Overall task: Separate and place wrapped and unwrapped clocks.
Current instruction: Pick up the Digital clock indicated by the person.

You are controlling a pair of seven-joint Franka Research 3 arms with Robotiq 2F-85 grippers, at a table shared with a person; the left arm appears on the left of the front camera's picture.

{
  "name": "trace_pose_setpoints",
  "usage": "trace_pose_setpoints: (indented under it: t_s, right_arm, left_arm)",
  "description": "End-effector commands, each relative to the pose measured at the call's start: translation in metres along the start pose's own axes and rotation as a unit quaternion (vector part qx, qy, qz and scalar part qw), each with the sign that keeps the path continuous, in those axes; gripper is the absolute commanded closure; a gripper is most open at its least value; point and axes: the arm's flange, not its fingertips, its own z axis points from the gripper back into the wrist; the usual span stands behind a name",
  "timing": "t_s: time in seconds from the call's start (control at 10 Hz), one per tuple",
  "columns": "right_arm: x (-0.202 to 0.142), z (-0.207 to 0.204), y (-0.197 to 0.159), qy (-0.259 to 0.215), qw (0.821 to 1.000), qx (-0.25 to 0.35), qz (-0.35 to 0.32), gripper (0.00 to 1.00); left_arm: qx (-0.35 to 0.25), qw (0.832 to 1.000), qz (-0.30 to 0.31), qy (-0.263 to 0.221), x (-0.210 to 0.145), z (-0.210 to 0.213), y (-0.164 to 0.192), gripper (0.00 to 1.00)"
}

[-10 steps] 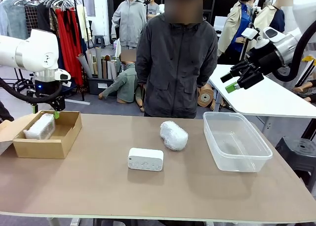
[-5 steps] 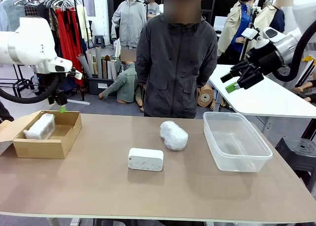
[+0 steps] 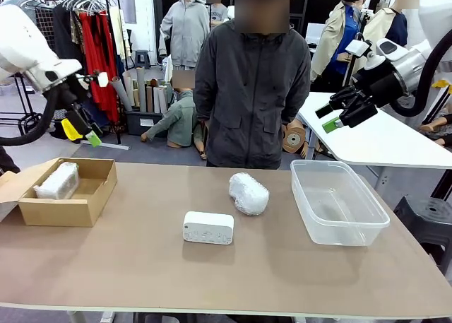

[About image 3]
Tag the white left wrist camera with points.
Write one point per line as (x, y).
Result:
(103, 79)

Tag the person in dark grey jacket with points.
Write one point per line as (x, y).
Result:
(250, 89)

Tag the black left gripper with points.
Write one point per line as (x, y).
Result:
(74, 93)

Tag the mannequin in grey sweatshirt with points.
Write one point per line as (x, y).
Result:
(219, 15)

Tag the mannequin in cream navy top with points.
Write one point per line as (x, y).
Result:
(395, 26)

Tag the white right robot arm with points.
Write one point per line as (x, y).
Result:
(416, 58)

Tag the yellow cloth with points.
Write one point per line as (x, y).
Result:
(70, 130)

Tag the seated mannequin in green shirt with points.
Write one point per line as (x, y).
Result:
(180, 118)

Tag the bubble-wrapped clock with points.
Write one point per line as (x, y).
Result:
(249, 194)
(58, 181)

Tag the white table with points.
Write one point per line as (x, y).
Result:
(370, 139)

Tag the leaning grey paper roll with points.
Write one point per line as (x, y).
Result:
(121, 95)

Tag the dark storage bin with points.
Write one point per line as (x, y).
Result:
(141, 123)

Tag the mannequin in beige coat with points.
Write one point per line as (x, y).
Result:
(332, 36)

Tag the black hanging garment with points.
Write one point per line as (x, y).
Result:
(65, 33)

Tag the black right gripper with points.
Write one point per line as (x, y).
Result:
(379, 88)

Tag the aluminium bar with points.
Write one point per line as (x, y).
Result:
(106, 145)

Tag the cardboard spool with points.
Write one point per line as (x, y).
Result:
(293, 139)

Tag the black plastic stool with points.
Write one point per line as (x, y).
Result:
(427, 217)

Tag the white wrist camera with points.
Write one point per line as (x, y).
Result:
(357, 48)
(103, 79)

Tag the bystander in dark clothes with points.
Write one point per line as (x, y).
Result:
(7, 160)

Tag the white monitor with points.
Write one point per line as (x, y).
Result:
(313, 33)

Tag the lying mannequin parts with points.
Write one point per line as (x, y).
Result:
(438, 128)

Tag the tall grey paper roll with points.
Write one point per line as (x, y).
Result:
(141, 89)

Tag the mannequin in grey hoodie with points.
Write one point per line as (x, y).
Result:
(183, 29)

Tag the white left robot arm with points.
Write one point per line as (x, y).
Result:
(21, 44)

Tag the clear plastic container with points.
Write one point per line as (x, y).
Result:
(335, 203)

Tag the beige paper roll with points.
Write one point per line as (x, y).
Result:
(129, 88)

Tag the brown cardboard box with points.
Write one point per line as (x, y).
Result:
(56, 211)

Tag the cream hanging garment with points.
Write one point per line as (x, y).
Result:
(116, 36)

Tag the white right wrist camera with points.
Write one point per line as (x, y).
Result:
(357, 48)

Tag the white unwrapped digital clock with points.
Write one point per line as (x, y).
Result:
(208, 227)

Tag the small black stool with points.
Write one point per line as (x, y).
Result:
(142, 59)

